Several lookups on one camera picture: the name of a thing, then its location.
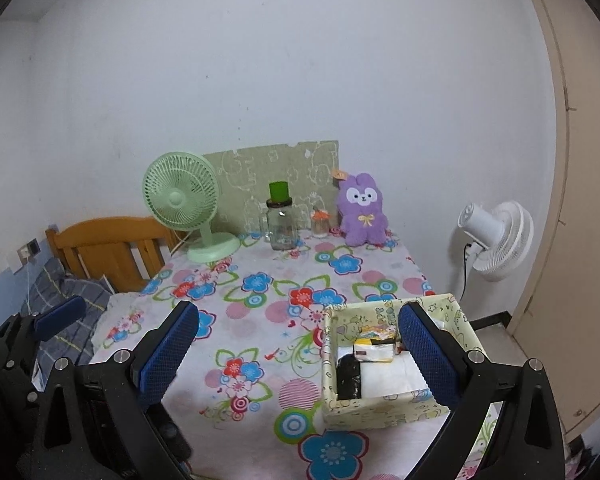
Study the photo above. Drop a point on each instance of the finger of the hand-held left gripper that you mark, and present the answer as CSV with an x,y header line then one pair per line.
x,y
60,317

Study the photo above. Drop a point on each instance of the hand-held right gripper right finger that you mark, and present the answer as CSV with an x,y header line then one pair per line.
x,y
427,357

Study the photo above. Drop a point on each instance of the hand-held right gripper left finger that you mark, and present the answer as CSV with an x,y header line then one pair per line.
x,y
167,355

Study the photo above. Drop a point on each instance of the white tissue pack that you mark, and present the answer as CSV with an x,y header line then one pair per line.
x,y
437,323

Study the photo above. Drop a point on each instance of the yellow packet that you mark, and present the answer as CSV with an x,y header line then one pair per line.
x,y
375,352

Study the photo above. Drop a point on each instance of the yellow cartoon print box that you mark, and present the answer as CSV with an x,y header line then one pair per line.
x,y
380,410

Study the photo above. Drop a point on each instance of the black sock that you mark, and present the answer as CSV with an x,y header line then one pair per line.
x,y
348,375

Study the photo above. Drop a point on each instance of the grey plaid blanket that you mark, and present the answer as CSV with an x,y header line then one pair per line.
x,y
80,290

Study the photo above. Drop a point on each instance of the white paper sheet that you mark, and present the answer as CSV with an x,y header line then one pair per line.
x,y
395,380

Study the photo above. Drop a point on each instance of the wooden chair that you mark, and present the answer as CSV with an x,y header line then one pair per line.
x,y
105,240

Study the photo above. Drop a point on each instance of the white standing fan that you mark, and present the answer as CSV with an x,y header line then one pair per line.
x,y
505,240

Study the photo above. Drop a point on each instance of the purple plush bunny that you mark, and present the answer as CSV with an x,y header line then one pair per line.
x,y
362,215

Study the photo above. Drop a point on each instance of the green desk fan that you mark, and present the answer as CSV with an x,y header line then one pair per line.
x,y
172,197

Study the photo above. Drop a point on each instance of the glass jar with green lid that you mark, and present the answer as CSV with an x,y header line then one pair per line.
x,y
282,230

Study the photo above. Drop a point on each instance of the small swab jar orange lid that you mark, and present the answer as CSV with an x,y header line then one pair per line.
x,y
319,225

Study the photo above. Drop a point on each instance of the beige wardrobe door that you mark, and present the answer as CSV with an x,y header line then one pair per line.
x,y
580,210

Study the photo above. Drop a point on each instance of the green patterned board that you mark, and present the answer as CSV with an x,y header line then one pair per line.
x,y
290,165

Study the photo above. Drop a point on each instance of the wall outlet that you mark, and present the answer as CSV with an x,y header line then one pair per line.
x,y
30,250

